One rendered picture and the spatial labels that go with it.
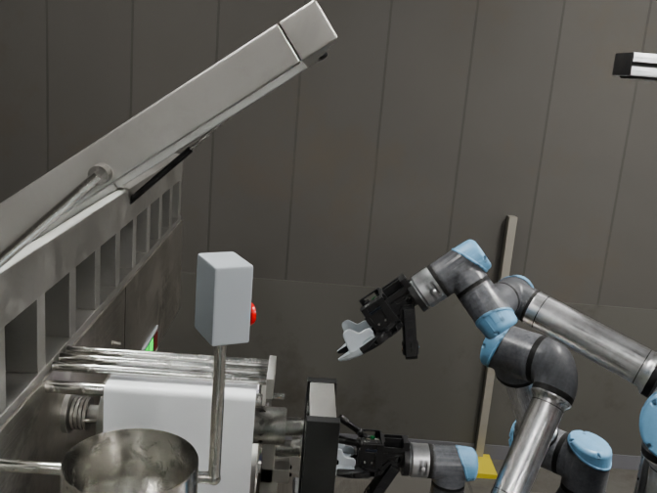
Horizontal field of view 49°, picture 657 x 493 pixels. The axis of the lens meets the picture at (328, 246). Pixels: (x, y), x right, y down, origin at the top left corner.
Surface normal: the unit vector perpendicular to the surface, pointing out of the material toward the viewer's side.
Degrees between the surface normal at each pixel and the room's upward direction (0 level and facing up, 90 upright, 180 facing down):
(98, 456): 90
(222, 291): 90
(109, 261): 90
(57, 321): 90
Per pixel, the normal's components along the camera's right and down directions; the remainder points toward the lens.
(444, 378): 0.00, 0.23
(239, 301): 0.46, 0.25
